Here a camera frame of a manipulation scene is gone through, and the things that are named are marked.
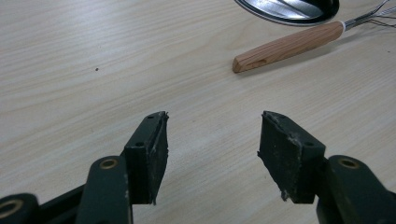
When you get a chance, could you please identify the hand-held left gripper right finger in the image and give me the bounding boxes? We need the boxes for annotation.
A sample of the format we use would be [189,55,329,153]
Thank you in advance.
[257,110,327,204]

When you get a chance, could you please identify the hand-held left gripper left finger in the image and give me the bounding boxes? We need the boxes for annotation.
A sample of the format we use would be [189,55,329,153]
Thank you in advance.
[120,110,170,206]

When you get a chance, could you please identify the stainless steel bowl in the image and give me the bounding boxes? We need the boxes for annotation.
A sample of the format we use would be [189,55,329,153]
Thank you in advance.
[233,0,341,27]

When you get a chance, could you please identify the wooden handled wire whisk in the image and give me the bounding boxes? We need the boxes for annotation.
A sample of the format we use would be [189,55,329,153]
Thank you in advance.
[232,0,396,75]

